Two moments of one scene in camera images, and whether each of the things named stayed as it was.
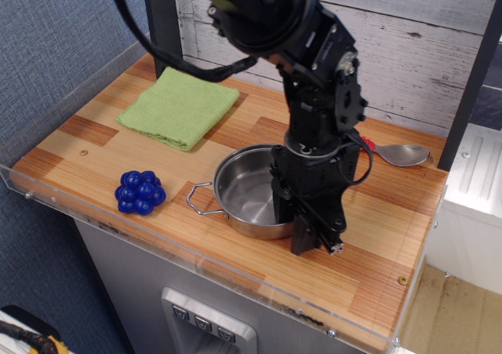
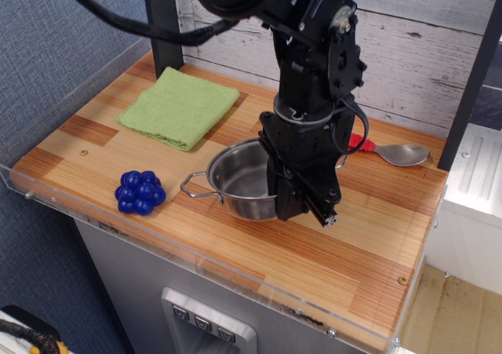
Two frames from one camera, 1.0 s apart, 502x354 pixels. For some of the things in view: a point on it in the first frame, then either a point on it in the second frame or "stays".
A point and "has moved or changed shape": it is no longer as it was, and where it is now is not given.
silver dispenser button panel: (194, 326) stays
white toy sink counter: (467, 240) stays
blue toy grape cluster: (139, 192) stays
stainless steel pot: (243, 187) has moved or changed shape
